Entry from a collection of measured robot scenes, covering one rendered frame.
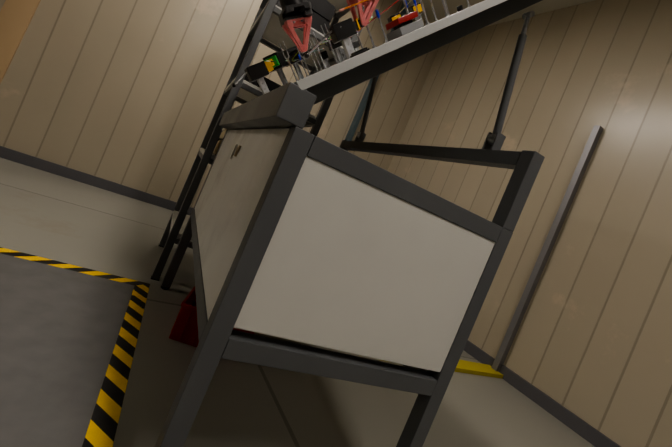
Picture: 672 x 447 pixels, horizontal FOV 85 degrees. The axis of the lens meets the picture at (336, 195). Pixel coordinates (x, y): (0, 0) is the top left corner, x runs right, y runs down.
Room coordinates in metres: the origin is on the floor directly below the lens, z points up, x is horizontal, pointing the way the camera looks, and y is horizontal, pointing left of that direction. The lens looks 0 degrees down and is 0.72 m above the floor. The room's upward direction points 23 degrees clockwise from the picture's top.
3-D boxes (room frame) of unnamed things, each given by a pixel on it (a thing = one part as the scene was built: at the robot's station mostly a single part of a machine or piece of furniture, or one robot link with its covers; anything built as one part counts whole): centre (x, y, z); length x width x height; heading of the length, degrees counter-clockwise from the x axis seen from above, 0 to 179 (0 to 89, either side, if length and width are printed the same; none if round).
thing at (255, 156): (0.94, 0.24, 0.60); 0.55 x 0.03 x 0.39; 24
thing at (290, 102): (1.18, 0.37, 0.83); 1.18 x 0.05 x 0.06; 24
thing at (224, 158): (1.44, 0.46, 0.60); 0.55 x 0.02 x 0.39; 24
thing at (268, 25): (2.11, 0.56, 0.93); 0.60 x 0.50 x 1.85; 24
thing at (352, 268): (1.31, 0.07, 0.60); 1.17 x 0.58 x 0.40; 24
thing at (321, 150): (1.31, 0.08, 0.40); 1.18 x 0.60 x 0.80; 24
